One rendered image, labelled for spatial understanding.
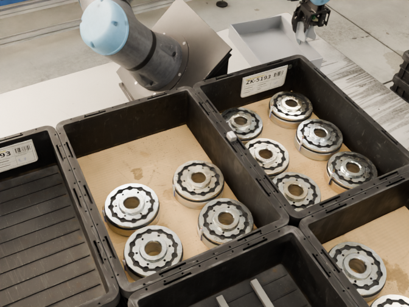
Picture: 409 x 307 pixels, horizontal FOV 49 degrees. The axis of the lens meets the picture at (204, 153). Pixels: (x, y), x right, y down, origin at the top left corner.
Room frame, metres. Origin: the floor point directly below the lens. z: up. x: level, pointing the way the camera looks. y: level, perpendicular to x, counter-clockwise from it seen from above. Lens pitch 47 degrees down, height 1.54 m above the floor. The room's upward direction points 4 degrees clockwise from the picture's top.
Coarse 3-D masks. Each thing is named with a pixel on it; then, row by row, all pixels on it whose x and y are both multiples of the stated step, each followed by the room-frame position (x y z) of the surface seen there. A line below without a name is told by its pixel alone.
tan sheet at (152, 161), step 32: (96, 160) 0.62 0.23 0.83; (128, 160) 0.63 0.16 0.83; (160, 160) 0.64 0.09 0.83; (192, 160) 0.64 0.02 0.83; (96, 192) 0.54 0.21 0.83; (160, 192) 0.55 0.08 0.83; (224, 192) 0.56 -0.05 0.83; (160, 224) 0.47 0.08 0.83; (192, 224) 0.48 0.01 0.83; (224, 224) 0.48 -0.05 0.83
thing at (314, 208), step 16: (272, 64) 0.87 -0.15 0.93; (304, 64) 0.89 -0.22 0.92; (208, 80) 0.79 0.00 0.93; (224, 80) 0.80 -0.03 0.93; (224, 128) 0.64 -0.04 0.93; (240, 144) 0.61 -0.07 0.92; (400, 144) 0.63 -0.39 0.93; (384, 176) 0.54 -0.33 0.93; (272, 192) 0.49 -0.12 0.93; (352, 192) 0.50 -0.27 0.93; (288, 208) 0.46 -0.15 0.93; (304, 208) 0.46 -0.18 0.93; (320, 208) 0.46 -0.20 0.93
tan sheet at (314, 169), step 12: (252, 108) 0.82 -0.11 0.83; (264, 108) 0.83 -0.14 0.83; (264, 120) 0.78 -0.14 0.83; (264, 132) 0.74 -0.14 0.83; (276, 132) 0.75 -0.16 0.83; (288, 132) 0.75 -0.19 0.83; (288, 144) 0.71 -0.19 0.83; (300, 156) 0.67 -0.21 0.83; (288, 168) 0.64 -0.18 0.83; (300, 168) 0.64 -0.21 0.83; (312, 168) 0.64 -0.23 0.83; (324, 168) 0.64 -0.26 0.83; (324, 180) 0.61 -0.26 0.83; (324, 192) 0.58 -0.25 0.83; (336, 192) 0.58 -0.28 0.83
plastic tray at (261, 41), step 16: (272, 16) 1.40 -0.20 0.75; (240, 32) 1.35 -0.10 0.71; (256, 32) 1.37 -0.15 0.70; (272, 32) 1.38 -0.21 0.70; (288, 32) 1.36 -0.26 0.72; (240, 48) 1.25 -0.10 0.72; (256, 48) 1.27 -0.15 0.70; (272, 48) 1.28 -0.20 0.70; (288, 48) 1.29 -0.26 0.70; (304, 48) 1.26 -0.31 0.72; (256, 64) 1.15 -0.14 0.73; (320, 64) 1.17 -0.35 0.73
